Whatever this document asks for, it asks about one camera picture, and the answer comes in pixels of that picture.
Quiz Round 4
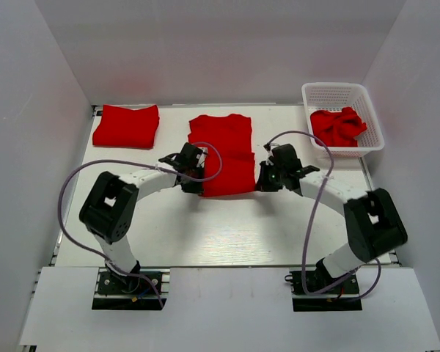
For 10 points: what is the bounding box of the red t-shirt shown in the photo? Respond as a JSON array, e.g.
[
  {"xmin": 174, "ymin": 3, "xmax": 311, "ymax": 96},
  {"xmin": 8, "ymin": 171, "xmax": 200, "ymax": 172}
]
[
  {"xmin": 188, "ymin": 114, "xmax": 256, "ymax": 197},
  {"xmin": 310, "ymin": 107, "xmax": 367, "ymax": 147},
  {"xmin": 92, "ymin": 105, "xmax": 160, "ymax": 150}
]

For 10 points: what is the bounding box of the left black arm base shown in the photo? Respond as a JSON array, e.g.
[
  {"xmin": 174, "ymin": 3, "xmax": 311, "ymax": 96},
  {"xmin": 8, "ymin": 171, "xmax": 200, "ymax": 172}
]
[{"xmin": 92, "ymin": 268, "xmax": 170, "ymax": 311}]

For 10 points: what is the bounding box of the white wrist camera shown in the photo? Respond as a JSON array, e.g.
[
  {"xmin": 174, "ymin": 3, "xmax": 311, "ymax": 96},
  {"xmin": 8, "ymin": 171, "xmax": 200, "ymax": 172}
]
[
  {"xmin": 197, "ymin": 147, "xmax": 208, "ymax": 168},
  {"xmin": 263, "ymin": 144, "xmax": 274, "ymax": 166}
]

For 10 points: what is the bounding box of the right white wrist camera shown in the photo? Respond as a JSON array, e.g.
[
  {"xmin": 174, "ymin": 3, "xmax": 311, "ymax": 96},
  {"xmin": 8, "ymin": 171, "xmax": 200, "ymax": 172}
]
[{"xmin": 263, "ymin": 144, "xmax": 274, "ymax": 166}]

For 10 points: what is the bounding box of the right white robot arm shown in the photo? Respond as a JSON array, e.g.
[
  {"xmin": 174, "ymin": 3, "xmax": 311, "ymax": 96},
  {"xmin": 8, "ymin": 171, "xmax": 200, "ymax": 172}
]
[{"xmin": 256, "ymin": 144, "xmax": 408, "ymax": 293}]

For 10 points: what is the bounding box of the crumpled red t-shirt in basket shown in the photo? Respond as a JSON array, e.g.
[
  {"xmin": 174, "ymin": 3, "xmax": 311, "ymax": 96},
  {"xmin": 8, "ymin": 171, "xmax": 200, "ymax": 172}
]
[{"xmin": 310, "ymin": 107, "xmax": 367, "ymax": 147}]

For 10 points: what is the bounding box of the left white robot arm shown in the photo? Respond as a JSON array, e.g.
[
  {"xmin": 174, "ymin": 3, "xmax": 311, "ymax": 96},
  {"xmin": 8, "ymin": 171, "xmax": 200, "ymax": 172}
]
[{"xmin": 78, "ymin": 143, "xmax": 208, "ymax": 293}]

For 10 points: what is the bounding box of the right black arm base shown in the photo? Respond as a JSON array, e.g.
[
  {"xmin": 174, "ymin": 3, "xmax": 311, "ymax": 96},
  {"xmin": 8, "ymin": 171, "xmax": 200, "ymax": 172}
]
[{"xmin": 284, "ymin": 260, "xmax": 362, "ymax": 312}]

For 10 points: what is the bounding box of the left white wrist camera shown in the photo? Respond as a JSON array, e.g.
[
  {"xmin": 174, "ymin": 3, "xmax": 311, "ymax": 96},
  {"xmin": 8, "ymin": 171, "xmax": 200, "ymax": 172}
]
[{"xmin": 197, "ymin": 147, "xmax": 208, "ymax": 168}]

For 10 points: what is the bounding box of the white plastic basket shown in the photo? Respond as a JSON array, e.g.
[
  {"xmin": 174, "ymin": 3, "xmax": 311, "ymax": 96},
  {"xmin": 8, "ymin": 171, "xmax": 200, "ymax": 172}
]
[{"xmin": 301, "ymin": 82, "xmax": 385, "ymax": 158}]

